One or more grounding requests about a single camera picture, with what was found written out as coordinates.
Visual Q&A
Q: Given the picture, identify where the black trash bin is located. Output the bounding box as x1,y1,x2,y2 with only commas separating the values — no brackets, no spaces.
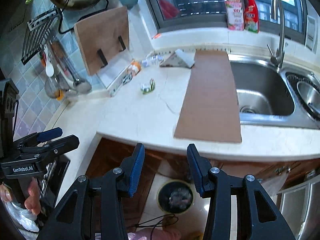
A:
157,180,194,214

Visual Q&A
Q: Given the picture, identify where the person's left hand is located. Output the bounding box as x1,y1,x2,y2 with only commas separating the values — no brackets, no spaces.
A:
1,178,41,216

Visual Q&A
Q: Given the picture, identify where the mesh strainer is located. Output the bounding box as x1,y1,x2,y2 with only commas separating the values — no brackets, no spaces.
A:
44,77,64,101

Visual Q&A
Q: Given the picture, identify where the metal ladle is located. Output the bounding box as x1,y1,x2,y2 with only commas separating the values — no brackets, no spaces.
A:
50,41,92,94

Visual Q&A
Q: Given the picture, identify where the white rice paddle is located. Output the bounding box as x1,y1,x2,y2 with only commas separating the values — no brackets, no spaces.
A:
42,51,54,77

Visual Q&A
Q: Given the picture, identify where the brown cardboard sheet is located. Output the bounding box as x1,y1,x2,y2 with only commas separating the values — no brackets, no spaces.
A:
174,50,242,143

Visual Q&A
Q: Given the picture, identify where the black white patterned wrapper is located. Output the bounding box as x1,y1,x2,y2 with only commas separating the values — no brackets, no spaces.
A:
122,73,133,85

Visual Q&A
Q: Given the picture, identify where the green red snack wrapper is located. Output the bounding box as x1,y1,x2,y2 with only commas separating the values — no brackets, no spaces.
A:
140,79,155,94

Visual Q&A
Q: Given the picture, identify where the stainless steel sink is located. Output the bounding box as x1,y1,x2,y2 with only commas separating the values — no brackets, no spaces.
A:
228,54,319,129

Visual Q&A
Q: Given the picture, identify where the wooden cutting board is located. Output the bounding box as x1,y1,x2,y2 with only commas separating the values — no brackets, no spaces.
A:
74,7,129,75

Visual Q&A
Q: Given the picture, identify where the black cutting board holder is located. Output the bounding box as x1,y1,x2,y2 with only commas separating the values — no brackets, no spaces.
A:
97,35,126,69

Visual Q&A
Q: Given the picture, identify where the white blue small carton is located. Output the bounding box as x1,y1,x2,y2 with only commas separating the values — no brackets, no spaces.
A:
141,55,164,67

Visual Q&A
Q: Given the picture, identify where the flattened white cardboard box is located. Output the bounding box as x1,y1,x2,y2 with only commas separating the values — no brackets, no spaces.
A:
159,49,195,69

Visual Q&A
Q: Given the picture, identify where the steel bowl in sink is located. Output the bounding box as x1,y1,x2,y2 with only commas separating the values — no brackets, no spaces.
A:
286,73,319,121

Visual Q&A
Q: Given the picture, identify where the stainless steel faucet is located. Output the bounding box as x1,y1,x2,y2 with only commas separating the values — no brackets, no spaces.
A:
266,0,286,69

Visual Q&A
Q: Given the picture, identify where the red spray bottle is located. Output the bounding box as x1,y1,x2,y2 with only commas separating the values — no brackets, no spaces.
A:
244,0,259,33

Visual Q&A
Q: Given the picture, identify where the black wall rack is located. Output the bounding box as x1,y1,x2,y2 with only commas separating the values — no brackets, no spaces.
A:
21,7,60,65

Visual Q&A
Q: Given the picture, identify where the window frame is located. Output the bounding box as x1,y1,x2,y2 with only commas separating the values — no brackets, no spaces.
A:
146,0,308,44

